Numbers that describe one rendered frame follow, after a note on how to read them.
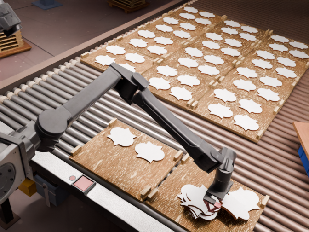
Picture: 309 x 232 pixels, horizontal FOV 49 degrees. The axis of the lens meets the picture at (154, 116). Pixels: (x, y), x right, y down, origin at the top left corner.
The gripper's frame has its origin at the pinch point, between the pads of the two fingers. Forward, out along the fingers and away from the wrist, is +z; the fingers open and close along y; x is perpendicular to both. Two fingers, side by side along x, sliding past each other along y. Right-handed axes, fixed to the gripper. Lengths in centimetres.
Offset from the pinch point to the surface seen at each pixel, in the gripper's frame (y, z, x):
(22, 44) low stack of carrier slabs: 151, 89, 301
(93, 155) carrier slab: -3, 7, 59
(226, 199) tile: 5.0, 1.8, -2.8
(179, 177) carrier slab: 8.9, 7.4, 20.1
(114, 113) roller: 30, 9, 72
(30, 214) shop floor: -4, 100, 119
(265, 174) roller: 36.5, 10.1, -11.4
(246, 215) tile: 4.8, 4.5, -12.1
